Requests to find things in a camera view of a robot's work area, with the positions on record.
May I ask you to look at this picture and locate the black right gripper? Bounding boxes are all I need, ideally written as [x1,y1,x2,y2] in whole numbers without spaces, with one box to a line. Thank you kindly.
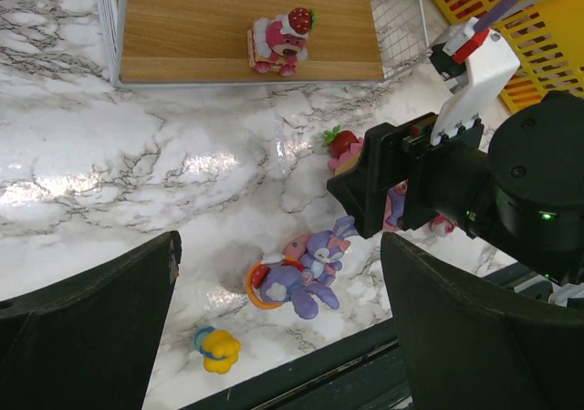
[327,112,485,238]

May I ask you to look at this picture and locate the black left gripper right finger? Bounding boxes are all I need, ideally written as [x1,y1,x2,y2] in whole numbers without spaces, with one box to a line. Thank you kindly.
[381,233,583,409]

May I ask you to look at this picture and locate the pink bear cake car toy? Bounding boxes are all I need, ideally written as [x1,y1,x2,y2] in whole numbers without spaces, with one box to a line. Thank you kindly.
[247,7,316,77]

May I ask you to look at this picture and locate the purple unicorn pink donut toy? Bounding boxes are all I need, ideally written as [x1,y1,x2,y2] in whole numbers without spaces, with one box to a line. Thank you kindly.
[384,181,408,232]

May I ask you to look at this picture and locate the small yellow blue toy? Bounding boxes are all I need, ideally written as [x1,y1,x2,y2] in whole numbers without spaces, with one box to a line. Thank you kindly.
[193,326,241,374]

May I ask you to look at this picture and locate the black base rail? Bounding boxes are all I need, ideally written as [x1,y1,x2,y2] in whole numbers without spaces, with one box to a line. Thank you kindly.
[182,263,584,410]

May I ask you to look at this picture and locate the purple bunny orange ring toy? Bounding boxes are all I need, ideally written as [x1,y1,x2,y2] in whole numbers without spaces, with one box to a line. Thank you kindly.
[245,253,339,320]

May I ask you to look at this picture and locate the purple bunny pink donut toy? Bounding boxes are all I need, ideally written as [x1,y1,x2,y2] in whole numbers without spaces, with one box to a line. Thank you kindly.
[284,216,358,286]

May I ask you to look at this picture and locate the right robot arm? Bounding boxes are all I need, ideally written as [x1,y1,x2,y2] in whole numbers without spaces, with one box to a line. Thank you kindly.
[327,91,583,286]

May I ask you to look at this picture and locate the pink bear strawberry tart toy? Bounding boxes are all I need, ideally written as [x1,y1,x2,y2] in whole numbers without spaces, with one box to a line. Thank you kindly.
[324,125,364,175]

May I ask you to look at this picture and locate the yellow plastic basket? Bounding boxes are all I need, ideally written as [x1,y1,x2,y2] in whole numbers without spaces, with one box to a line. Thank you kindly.
[433,0,583,112]

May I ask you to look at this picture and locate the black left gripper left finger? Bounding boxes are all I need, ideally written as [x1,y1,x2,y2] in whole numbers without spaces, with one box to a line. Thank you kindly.
[1,231,182,409]

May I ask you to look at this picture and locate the white wire wooden shelf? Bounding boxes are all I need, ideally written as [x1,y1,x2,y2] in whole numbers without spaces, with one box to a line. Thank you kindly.
[97,0,429,86]

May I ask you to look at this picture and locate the pink bear lying toy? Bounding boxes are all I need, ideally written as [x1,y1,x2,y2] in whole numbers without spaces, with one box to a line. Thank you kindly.
[430,216,457,237]

